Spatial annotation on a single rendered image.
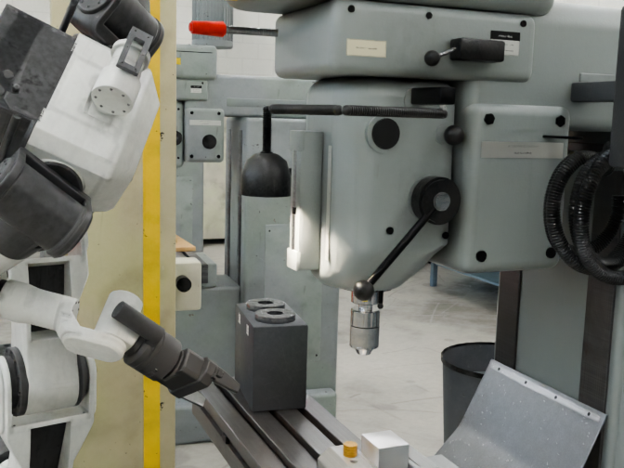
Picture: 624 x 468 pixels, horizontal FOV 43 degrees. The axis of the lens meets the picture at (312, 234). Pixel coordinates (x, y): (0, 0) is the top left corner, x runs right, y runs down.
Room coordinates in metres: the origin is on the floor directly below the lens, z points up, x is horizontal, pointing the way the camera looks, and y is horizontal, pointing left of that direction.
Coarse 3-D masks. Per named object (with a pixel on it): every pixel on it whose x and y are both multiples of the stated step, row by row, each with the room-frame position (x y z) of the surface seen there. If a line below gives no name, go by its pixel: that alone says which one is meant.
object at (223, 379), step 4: (220, 368) 1.46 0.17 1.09; (220, 372) 1.45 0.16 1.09; (224, 372) 1.46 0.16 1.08; (216, 376) 1.44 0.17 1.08; (220, 376) 1.44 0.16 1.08; (224, 376) 1.46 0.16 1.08; (228, 376) 1.47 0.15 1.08; (216, 380) 1.44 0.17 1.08; (220, 380) 1.45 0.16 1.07; (224, 380) 1.45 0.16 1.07; (228, 380) 1.46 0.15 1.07; (232, 380) 1.47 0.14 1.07; (220, 384) 1.44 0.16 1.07; (224, 384) 1.45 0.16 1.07; (228, 384) 1.46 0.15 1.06; (232, 384) 1.46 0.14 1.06; (236, 384) 1.47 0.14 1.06; (228, 388) 1.45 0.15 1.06; (232, 388) 1.46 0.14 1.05; (236, 388) 1.46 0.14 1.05; (232, 392) 1.46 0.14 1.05; (236, 392) 1.46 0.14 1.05
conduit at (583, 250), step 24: (576, 168) 1.14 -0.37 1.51; (600, 168) 1.07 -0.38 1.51; (552, 192) 1.13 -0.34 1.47; (576, 192) 1.10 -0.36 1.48; (552, 216) 1.12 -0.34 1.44; (576, 216) 1.07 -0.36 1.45; (552, 240) 1.13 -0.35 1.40; (576, 240) 1.08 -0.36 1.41; (600, 240) 1.20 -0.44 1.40; (576, 264) 1.13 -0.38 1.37; (600, 264) 1.09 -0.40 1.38
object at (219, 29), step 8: (192, 24) 1.23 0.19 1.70; (200, 24) 1.23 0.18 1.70; (208, 24) 1.24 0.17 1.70; (216, 24) 1.24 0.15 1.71; (224, 24) 1.25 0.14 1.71; (192, 32) 1.23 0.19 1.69; (200, 32) 1.24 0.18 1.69; (208, 32) 1.24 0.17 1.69; (216, 32) 1.24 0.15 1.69; (224, 32) 1.25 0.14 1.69; (232, 32) 1.26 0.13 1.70; (240, 32) 1.26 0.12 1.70; (248, 32) 1.27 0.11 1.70; (256, 32) 1.27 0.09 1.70; (264, 32) 1.28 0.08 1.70; (272, 32) 1.28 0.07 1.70
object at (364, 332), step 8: (352, 320) 1.24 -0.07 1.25; (360, 320) 1.23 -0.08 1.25; (368, 320) 1.22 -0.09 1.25; (376, 320) 1.23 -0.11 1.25; (352, 328) 1.24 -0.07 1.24; (360, 328) 1.23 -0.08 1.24; (368, 328) 1.22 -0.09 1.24; (376, 328) 1.23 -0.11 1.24; (352, 336) 1.24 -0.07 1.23; (360, 336) 1.22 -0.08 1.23; (368, 336) 1.22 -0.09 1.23; (376, 336) 1.23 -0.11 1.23; (352, 344) 1.23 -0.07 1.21; (360, 344) 1.22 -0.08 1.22; (368, 344) 1.22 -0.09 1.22; (376, 344) 1.23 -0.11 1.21
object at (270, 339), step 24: (240, 312) 1.76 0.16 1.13; (264, 312) 1.70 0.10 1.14; (288, 312) 1.71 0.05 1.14; (240, 336) 1.76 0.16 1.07; (264, 336) 1.63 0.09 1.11; (288, 336) 1.64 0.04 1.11; (240, 360) 1.76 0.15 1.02; (264, 360) 1.63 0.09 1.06; (288, 360) 1.64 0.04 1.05; (240, 384) 1.75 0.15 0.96; (264, 384) 1.63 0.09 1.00; (288, 384) 1.64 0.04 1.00; (264, 408) 1.63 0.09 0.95; (288, 408) 1.64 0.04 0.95
